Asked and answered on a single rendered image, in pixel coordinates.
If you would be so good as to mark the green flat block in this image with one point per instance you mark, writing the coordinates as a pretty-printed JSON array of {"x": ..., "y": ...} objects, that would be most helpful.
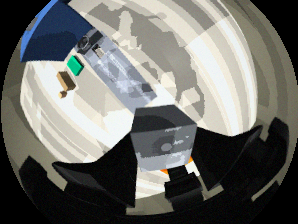
[{"x": 75, "y": 65}]

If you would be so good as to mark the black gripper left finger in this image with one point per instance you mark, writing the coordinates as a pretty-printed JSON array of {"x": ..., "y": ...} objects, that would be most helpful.
[{"x": 114, "y": 173}]

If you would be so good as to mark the blue arbor press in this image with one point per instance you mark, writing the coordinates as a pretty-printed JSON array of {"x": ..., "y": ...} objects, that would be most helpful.
[{"x": 58, "y": 29}]

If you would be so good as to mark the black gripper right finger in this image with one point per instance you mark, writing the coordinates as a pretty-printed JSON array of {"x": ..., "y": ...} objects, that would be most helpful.
[{"x": 215, "y": 154}]

